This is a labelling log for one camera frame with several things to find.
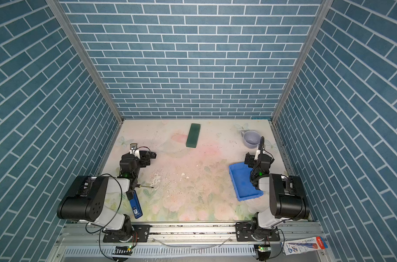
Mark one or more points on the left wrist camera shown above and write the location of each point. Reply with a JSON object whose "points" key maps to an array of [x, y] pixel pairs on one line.
{"points": [[134, 150]]}

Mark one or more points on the blue plastic bin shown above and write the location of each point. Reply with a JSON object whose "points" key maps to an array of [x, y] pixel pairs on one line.
{"points": [[240, 176]]}

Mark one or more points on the blue black stapler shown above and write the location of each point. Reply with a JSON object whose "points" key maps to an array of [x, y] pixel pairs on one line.
{"points": [[135, 205]]}

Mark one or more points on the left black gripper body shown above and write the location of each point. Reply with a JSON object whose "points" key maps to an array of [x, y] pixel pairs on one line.
{"points": [[146, 158]]}

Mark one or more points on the red white blue package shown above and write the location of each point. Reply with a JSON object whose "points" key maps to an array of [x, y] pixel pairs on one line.
{"points": [[304, 245]]}

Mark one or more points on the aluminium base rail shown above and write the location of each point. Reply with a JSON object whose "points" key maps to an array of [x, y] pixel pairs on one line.
{"points": [[178, 240]]}

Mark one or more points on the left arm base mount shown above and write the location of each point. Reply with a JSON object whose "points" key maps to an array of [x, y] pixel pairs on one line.
{"points": [[137, 233]]}

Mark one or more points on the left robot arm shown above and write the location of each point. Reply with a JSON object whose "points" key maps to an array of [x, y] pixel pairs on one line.
{"points": [[85, 199]]}

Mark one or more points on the green rectangular block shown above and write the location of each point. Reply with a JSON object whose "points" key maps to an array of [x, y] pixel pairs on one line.
{"points": [[193, 135]]}

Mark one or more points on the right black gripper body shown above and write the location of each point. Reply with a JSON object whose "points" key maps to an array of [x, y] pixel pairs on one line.
{"points": [[260, 154]]}

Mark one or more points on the lavender plastic cup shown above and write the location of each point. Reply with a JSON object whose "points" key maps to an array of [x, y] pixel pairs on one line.
{"points": [[251, 139]]}

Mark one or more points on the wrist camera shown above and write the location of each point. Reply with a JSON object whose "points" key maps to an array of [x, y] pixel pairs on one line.
{"points": [[258, 153], [134, 150]]}

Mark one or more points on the yellow black screwdriver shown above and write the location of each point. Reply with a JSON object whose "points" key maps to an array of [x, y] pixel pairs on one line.
{"points": [[143, 186]]}

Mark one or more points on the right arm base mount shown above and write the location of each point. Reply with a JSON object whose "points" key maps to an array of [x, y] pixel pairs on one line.
{"points": [[247, 232]]}

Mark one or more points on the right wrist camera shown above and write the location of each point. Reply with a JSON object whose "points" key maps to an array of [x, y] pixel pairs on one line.
{"points": [[258, 153]]}

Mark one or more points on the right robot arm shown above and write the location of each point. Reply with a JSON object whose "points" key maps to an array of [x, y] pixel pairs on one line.
{"points": [[287, 197]]}

